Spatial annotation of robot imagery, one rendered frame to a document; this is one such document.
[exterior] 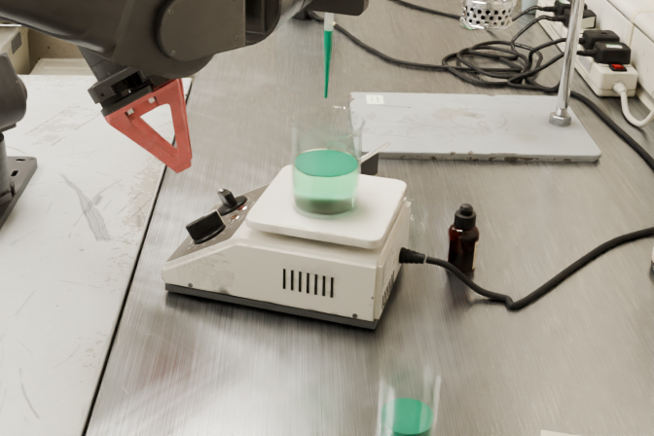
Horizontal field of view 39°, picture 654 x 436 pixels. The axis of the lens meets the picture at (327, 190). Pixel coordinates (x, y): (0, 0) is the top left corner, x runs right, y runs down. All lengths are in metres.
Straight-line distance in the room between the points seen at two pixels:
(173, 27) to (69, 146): 0.68
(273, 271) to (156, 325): 0.11
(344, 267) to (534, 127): 0.51
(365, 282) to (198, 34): 0.33
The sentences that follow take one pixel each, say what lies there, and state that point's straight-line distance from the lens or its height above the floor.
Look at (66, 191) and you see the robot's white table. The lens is 1.04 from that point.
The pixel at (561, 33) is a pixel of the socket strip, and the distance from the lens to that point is 1.57.
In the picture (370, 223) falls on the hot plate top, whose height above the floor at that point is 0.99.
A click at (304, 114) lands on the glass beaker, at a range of 0.79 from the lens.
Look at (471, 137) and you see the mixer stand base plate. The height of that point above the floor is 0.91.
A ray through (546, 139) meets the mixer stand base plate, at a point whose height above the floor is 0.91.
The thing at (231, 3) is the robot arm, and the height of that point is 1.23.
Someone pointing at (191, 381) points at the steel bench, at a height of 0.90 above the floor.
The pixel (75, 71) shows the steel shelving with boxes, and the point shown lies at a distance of 3.16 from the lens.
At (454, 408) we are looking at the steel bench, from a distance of 0.73.
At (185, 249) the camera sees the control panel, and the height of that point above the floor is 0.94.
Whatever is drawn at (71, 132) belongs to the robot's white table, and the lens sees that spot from 1.19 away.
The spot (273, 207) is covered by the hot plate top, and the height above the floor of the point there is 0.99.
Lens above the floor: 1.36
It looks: 27 degrees down
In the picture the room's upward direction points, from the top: 2 degrees clockwise
